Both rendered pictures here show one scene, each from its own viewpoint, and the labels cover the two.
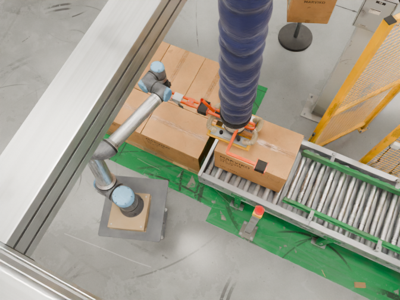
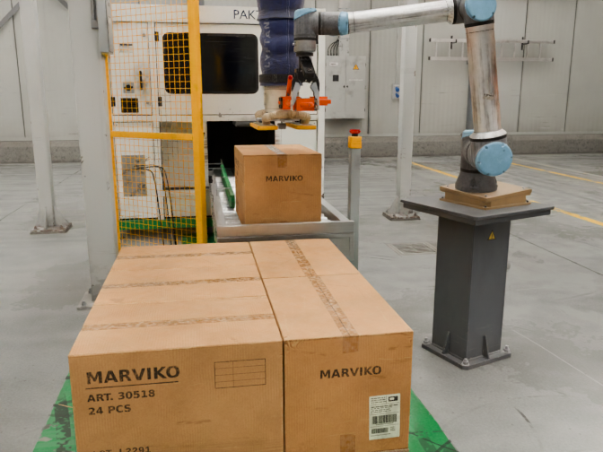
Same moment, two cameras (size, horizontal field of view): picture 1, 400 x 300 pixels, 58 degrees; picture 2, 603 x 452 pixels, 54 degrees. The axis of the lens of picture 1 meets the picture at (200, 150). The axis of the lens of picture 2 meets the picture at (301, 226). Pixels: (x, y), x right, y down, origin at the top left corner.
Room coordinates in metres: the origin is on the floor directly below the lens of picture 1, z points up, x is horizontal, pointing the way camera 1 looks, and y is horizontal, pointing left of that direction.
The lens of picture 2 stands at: (3.11, 2.01, 1.24)
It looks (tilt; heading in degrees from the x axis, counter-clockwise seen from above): 13 degrees down; 227
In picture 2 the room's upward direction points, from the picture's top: straight up
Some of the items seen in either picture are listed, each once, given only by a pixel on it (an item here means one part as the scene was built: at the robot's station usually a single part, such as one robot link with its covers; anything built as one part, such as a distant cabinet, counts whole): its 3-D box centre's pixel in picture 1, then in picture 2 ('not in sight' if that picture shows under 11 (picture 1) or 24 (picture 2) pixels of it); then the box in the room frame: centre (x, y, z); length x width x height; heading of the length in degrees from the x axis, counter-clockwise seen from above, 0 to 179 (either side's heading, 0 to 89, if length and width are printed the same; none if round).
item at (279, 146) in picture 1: (256, 151); (275, 185); (0.99, -0.47, 0.75); 0.60 x 0.40 x 0.40; 58
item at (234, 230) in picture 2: (216, 142); (286, 229); (1.19, -0.15, 0.58); 0.70 x 0.03 x 0.06; 147
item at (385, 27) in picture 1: (371, 93); (150, 126); (1.24, -1.39, 1.05); 0.87 x 0.10 x 2.10; 109
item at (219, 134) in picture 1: (229, 136); (300, 122); (1.02, -0.23, 1.10); 0.34 x 0.10 x 0.05; 58
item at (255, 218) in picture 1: (252, 222); (353, 218); (0.45, -0.36, 0.50); 0.07 x 0.07 x 1.00; 57
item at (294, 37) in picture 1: (300, 19); not in sight; (2.59, -1.30, 0.31); 0.40 x 0.40 x 0.62
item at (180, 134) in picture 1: (168, 100); (237, 328); (1.81, 0.25, 0.34); 1.20 x 1.00 x 0.40; 57
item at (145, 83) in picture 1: (148, 83); (333, 23); (1.31, 0.28, 1.52); 0.12 x 0.12 x 0.09; 46
